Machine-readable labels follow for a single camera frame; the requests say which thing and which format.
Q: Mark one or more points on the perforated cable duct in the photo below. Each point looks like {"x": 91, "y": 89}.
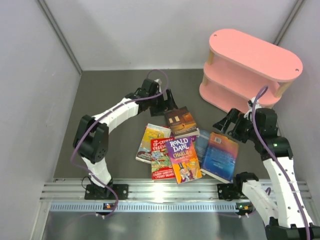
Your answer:
{"x": 137, "y": 207}

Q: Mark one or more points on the blue orange paperback book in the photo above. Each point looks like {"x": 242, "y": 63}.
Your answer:
{"x": 220, "y": 157}

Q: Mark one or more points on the red 13-storey treehouse book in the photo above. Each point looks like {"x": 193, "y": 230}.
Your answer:
{"x": 161, "y": 166}

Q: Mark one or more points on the pink three-tier shelf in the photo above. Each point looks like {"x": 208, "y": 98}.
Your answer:
{"x": 239, "y": 65}

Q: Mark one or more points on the yellow illustrated paperback book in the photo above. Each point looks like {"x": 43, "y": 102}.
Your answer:
{"x": 151, "y": 132}

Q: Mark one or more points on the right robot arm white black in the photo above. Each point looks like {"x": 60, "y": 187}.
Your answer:
{"x": 285, "y": 218}

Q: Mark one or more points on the aluminium mounting rail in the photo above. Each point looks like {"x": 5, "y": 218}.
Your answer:
{"x": 139, "y": 190}

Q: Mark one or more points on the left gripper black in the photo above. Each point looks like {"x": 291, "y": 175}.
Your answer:
{"x": 161, "y": 105}

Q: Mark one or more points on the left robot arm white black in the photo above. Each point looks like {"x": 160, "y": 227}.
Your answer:
{"x": 91, "y": 140}

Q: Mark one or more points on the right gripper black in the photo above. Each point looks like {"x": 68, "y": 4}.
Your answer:
{"x": 235, "y": 125}

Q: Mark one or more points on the dark brown paperback book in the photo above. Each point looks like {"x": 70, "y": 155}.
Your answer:
{"x": 182, "y": 123}

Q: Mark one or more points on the Roald Dahl Charlie book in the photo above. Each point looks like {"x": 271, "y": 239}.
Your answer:
{"x": 184, "y": 159}

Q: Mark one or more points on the purple 117-storey treehouse book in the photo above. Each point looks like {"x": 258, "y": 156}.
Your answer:
{"x": 193, "y": 138}

